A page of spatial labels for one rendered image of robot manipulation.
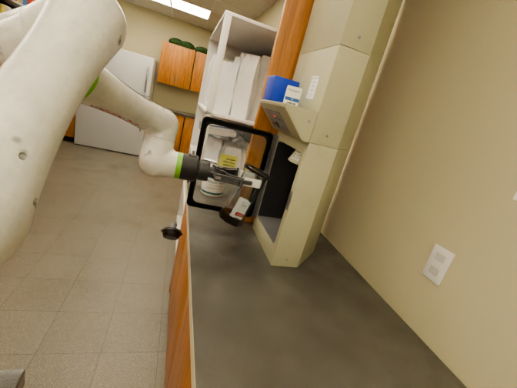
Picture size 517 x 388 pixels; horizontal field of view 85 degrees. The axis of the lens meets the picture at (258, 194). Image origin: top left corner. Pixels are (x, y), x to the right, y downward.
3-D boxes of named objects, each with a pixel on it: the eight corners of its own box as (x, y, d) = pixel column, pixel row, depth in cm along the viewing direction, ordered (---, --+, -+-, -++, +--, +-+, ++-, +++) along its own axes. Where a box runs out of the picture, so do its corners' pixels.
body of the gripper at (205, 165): (200, 162, 95) (226, 167, 98) (199, 156, 103) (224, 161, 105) (195, 182, 97) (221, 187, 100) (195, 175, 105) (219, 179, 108)
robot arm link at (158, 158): (137, 175, 99) (133, 172, 88) (143, 141, 100) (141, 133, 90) (178, 182, 103) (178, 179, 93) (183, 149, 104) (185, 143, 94)
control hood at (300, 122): (278, 128, 120) (285, 105, 118) (309, 143, 91) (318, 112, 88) (253, 122, 117) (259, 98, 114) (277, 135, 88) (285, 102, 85)
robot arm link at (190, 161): (178, 176, 104) (178, 184, 96) (184, 145, 101) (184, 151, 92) (195, 179, 106) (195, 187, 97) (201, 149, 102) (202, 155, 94)
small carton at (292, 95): (295, 107, 99) (301, 89, 98) (297, 107, 95) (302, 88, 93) (282, 103, 99) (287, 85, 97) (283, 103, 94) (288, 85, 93)
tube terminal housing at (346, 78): (298, 232, 142) (351, 73, 120) (328, 270, 113) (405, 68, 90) (251, 226, 134) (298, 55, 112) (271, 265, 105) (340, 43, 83)
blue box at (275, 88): (285, 105, 116) (291, 82, 113) (293, 107, 107) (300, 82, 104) (261, 98, 113) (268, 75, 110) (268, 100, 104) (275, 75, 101)
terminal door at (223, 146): (251, 218, 131) (274, 133, 119) (185, 205, 125) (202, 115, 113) (251, 217, 132) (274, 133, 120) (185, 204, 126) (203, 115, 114)
